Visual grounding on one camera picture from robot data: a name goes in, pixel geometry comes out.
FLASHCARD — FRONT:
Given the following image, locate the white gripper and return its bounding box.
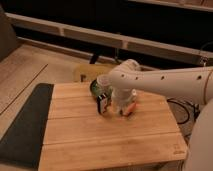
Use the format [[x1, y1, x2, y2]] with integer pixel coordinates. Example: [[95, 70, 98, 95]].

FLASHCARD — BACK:
[[112, 89, 137, 116]]

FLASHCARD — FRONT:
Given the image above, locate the white wall rail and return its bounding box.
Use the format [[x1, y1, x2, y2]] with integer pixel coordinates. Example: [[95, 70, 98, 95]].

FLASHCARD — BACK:
[[6, 13, 213, 66]]

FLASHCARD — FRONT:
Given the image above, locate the blue and orange block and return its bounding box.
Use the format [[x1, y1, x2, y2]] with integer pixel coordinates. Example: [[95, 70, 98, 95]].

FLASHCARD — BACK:
[[122, 102, 136, 116]]

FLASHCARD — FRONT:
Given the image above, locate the black cable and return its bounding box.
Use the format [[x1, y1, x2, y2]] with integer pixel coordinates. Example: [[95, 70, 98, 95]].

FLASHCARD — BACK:
[[166, 97, 201, 141]]

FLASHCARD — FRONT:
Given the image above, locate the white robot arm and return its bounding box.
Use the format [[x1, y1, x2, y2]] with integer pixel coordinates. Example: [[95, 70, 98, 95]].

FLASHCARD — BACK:
[[109, 59, 213, 171]]

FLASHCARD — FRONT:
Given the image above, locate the green bowl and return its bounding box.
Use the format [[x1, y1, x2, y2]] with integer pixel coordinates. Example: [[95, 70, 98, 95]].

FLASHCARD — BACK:
[[90, 79, 112, 98]]

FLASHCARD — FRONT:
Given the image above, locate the black floor mat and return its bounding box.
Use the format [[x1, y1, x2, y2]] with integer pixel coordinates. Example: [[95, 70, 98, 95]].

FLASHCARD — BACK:
[[0, 83, 54, 169]]

